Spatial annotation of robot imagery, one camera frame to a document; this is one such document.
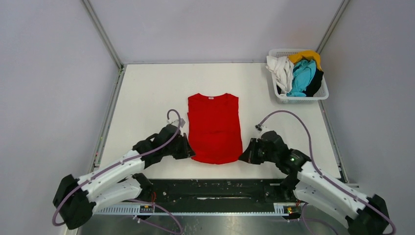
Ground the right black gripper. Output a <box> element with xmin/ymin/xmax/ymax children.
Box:
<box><xmin>238</xmin><ymin>138</ymin><xmax>278</xmax><ymax>165</ymax></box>

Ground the red t-shirt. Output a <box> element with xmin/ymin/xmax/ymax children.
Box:
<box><xmin>187</xmin><ymin>93</ymin><xmax>243</xmax><ymax>165</ymax></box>

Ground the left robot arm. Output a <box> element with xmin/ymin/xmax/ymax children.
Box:
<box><xmin>52</xmin><ymin>118</ymin><xmax>195</xmax><ymax>230</ymax></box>

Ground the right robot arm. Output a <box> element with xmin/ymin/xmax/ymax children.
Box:
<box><xmin>239</xmin><ymin>131</ymin><xmax>389</xmax><ymax>235</ymax></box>

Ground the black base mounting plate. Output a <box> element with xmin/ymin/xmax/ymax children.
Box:
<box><xmin>132</xmin><ymin>173</ymin><xmax>303</xmax><ymax>214</ymax></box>

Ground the white plastic laundry basket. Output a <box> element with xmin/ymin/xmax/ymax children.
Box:
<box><xmin>268</xmin><ymin>48</ymin><xmax>329</xmax><ymax>104</ymax></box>

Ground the white t-shirt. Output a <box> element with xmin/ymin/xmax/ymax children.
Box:
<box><xmin>266</xmin><ymin>55</ymin><xmax>294</xmax><ymax>95</ymax></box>

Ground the black t-shirt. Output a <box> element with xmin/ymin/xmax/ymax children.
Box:
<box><xmin>303</xmin><ymin>69</ymin><xmax>324</xmax><ymax>97</ymax></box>

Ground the teal t-shirt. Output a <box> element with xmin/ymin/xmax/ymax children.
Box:
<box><xmin>287</xmin><ymin>59</ymin><xmax>317</xmax><ymax>97</ymax></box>

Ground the yellow t-shirt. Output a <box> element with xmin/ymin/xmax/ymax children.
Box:
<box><xmin>288</xmin><ymin>50</ymin><xmax>323</xmax><ymax>71</ymax></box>

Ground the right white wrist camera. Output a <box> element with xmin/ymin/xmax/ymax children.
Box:
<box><xmin>255</xmin><ymin>124</ymin><xmax>272</xmax><ymax>136</ymax></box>

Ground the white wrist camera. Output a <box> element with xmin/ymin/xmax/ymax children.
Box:
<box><xmin>170</xmin><ymin>118</ymin><xmax>186</xmax><ymax>128</ymax></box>
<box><xmin>255</xmin><ymin>124</ymin><xmax>272</xmax><ymax>136</ymax></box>

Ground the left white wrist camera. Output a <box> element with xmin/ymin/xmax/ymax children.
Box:
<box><xmin>170</xmin><ymin>118</ymin><xmax>186</xmax><ymax>128</ymax></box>

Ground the aluminium frame rail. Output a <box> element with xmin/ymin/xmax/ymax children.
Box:
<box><xmin>69</xmin><ymin>183</ymin><xmax>366</xmax><ymax>217</ymax></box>

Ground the purple cable under base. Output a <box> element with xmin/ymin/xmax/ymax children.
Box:
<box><xmin>128</xmin><ymin>198</ymin><xmax>185</xmax><ymax>235</ymax></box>

